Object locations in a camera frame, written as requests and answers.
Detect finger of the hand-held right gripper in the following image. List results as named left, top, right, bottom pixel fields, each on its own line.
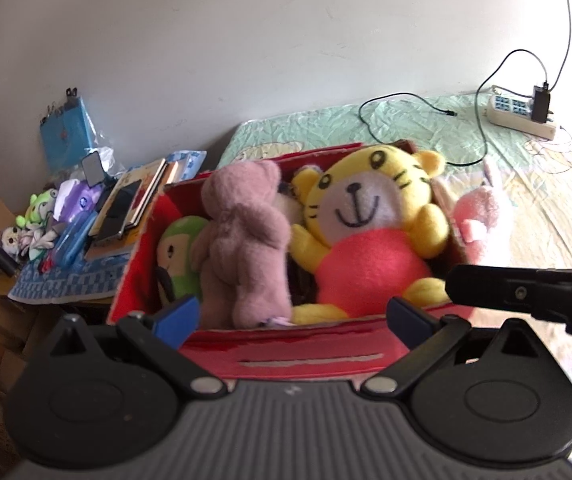
left=444, top=264, right=536, bottom=317

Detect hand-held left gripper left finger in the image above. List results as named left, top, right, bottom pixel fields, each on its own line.
left=46, top=295, right=229, bottom=403

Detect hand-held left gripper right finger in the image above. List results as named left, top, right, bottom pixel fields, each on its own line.
left=360, top=296, right=542, bottom=403

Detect yellow tiger plush toy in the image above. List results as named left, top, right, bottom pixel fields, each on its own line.
left=290, top=144, right=450, bottom=325

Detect pink rabbit plush toy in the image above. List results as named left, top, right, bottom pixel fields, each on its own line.
left=453, top=157, right=514, bottom=267

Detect dusty pink teddy bear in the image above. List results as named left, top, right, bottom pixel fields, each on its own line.
left=188, top=160, right=293, bottom=330

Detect red cardboard box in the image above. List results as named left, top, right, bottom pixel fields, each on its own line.
left=106, top=141, right=471, bottom=383

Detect yellow thick book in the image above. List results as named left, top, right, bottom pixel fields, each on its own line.
left=86, top=225, right=139, bottom=262

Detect blue checkered cloth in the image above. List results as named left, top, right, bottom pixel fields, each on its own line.
left=7, top=247, right=132, bottom=306

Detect black smartphone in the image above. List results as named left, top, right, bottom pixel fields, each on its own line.
left=97, top=179, right=143, bottom=241

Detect purple plush toy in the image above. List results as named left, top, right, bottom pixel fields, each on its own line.
left=55, top=179, right=104, bottom=223

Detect light blue printed packet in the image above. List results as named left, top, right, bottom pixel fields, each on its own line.
left=166, top=150, right=207, bottom=186

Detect grey white plush doll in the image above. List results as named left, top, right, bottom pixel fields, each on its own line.
left=18, top=225, right=62, bottom=261

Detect small standing mirror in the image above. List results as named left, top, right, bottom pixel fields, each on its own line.
left=81, top=151, right=108, bottom=186

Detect clear plastic bag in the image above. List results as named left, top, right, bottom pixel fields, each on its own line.
left=86, top=130, right=127, bottom=177

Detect white power strip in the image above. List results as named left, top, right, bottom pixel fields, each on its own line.
left=486, top=94, right=559, bottom=141

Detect green frog plush toy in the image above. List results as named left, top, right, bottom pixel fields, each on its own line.
left=16, top=191, right=59, bottom=228

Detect closed brown cardboard box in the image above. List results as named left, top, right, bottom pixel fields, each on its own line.
left=0, top=305, right=47, bottom=392

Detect small white plush toy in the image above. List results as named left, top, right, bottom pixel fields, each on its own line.
left=0, top=224, right=32, bottom=257

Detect black charger plug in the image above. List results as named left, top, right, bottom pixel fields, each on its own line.
left=530, top=82, right=552, bottom=125

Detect black charging cable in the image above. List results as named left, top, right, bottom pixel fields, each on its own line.
left=358, top=49, right=549, bottom=168

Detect grey wall cord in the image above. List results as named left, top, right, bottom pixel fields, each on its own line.
left=548, top=0, right=572, bottom=92

